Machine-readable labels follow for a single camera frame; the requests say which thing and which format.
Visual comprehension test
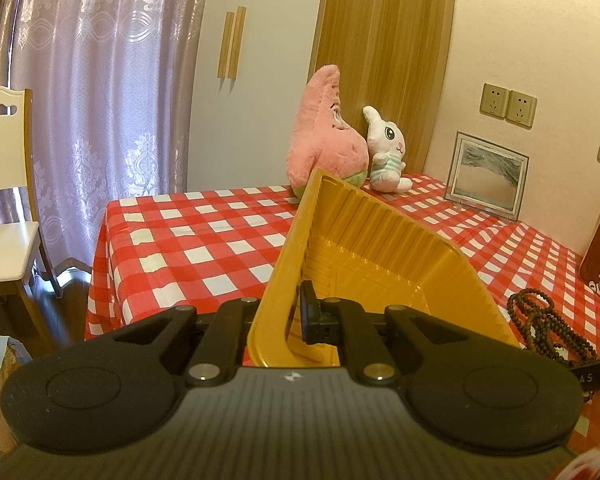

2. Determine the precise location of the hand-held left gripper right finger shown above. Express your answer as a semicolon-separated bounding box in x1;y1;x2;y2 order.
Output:
299;280;486;386

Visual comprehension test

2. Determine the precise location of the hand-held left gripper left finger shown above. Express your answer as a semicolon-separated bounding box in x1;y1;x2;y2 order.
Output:
87;297;261;386

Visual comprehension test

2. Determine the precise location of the brown bead necklace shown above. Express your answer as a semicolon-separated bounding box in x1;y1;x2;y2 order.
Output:
506;287;598;366

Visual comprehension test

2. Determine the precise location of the gold plastic tray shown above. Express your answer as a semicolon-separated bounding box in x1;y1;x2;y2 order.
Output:
246;167;523;368

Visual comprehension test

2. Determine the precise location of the red white checked tablecloth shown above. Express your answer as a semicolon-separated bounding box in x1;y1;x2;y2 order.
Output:
84;172;600;461

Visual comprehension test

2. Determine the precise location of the pink starfish plush toy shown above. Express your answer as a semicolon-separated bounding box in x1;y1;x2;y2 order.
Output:
286;64;370;200

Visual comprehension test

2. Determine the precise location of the white bunny plush toy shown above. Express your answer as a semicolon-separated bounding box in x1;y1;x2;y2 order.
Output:
362;105;413;193

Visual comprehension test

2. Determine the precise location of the white wardrobe door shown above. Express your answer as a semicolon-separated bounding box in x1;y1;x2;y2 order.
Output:
187;0;331;193

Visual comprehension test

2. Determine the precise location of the white wooden chair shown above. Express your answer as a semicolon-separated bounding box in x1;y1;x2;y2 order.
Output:
0;87;63;356

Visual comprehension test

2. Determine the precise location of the sheer patterned curtain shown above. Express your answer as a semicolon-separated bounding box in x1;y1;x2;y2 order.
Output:
0;0;213;281

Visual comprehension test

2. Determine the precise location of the clear picture frame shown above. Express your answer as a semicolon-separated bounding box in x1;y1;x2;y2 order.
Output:
445;131;529;221

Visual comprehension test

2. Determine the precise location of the beige wall outlet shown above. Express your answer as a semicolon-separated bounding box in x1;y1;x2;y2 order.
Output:
506;90;538;128
480;82;511;120

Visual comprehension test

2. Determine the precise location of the wooden wardrobe handle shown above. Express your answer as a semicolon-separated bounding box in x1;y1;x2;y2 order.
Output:
228;6;247;80
217;11;236;79

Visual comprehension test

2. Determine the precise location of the wooden wall panel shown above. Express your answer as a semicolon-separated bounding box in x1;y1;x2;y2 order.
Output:
307;0;458;173

